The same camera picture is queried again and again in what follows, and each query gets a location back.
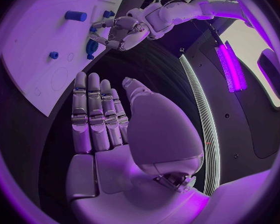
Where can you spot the glowing light bar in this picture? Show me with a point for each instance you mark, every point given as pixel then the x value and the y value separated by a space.
pixel 231 67

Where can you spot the white task board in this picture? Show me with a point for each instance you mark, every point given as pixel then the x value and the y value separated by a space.
pixel 37 31

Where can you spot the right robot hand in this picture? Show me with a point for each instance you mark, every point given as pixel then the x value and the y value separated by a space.
pixel 121 171

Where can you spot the blue block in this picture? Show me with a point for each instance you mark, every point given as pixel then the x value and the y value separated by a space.
pixel 112 13
pixel 106 14

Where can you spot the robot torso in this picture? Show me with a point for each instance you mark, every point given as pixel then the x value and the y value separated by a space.
pixel 224 125

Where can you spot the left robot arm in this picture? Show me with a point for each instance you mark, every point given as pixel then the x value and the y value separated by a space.
pixel 177 13

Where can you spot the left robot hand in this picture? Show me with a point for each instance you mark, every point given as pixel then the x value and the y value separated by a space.
pixel 128 29

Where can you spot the blue peg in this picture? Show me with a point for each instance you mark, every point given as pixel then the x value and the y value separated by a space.
pixel 92 29
pixel 53 55
pixel 90 57

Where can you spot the blue gear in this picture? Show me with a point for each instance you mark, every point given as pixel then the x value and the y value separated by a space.
pixel 92 47

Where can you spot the long blue cylinder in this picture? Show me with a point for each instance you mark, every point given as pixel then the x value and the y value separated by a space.
pixel 75 16

